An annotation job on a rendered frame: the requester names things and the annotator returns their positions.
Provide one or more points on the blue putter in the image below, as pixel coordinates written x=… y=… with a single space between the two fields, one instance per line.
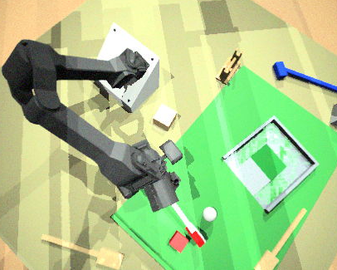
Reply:
x=281 y=72

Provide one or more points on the red block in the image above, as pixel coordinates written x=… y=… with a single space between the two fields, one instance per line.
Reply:
x=178 y=241

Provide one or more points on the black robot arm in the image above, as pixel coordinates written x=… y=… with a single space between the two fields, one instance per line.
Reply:
x=36 y=65

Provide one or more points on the white golf ball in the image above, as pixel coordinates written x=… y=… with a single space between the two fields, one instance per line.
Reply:
x=209 y=214

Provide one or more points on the green flat mat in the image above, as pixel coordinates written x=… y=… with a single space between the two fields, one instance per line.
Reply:
x=242 y=231

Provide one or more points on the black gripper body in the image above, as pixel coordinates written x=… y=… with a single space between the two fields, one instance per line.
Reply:
x=171 y=151

